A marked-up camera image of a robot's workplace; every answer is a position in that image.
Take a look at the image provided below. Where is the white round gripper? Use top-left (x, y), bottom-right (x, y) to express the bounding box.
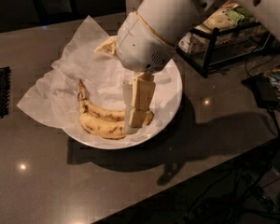
top-left (92, 12), bottom-right (175, 128)

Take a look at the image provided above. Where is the black wire condiment rack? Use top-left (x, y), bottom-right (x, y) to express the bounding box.
top-left (176, 3), bottom-right (274, 77)

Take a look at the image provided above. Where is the black cable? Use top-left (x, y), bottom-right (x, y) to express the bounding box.
top-left (244, 45), bottom-right (280, 138)

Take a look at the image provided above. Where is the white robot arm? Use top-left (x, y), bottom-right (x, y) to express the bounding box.
top-left (93, 0), bottom-right (280, 73)

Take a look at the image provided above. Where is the dark appliance in background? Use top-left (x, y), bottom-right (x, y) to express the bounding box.
top-left (33, 0), bottom-right (78, 24)

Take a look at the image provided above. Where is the white paper liner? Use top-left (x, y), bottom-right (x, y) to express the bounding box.
top-left (16, 15), bottom-right (172, 143)

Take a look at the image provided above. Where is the black grid mat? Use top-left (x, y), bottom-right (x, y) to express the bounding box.
top-left (0, 67), bottom-right (11, 119)

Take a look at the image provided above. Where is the white ceramic bowl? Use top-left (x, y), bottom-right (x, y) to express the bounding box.
top-left (61, 35), bottom-right (184, 150)

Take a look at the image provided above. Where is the spotted yellow banana front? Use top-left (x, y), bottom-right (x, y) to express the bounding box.
top-left (80, 112), bottom-right (153, 139)

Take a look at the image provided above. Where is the black power adapter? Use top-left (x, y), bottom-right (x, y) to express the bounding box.
top-left (241, 75), bottom-right (278, 108)

